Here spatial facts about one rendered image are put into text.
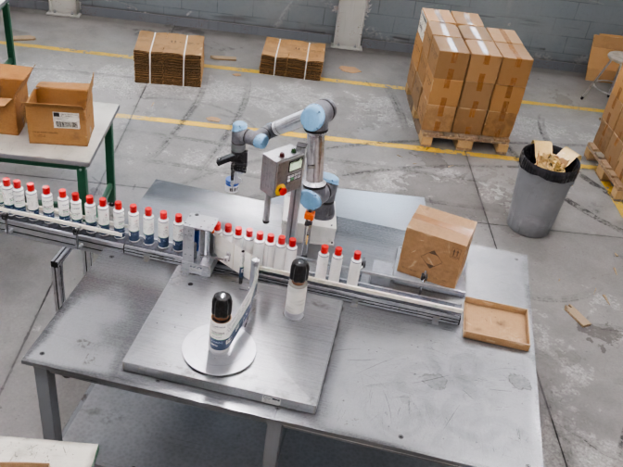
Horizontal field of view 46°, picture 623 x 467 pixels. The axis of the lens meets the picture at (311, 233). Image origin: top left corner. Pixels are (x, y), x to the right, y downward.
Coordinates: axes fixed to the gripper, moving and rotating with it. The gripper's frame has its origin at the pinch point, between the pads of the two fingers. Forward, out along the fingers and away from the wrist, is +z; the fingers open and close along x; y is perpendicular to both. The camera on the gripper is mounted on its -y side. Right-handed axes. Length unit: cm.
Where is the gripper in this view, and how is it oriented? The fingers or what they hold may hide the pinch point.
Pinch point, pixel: (232, 182)
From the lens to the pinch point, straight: 398.4
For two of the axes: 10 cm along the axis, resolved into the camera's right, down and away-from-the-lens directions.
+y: 9.9, 1.0, 0.5
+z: -1.1, 8.1, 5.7
